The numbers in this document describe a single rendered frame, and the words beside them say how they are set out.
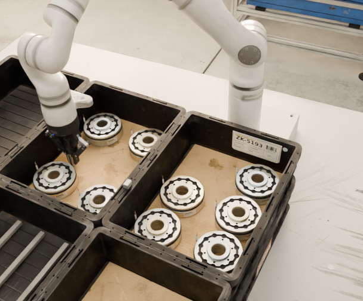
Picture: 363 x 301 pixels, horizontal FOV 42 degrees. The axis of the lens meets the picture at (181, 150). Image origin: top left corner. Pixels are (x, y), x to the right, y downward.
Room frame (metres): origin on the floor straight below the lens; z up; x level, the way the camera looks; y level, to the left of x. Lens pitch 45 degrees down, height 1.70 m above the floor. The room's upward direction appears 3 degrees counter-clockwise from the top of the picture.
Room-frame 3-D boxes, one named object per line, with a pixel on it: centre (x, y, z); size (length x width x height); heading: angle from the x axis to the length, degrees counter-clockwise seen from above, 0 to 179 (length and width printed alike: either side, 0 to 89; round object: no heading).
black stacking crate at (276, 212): (0.68, -0.05, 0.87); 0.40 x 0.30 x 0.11; 150
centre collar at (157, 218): (0.62, 0.06, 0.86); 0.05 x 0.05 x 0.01
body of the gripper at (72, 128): (0.85, 0.27, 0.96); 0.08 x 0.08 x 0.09
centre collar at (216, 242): (0.55, -0.07, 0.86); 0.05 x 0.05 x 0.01
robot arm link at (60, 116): (0.86, 0.26, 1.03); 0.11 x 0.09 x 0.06; 150
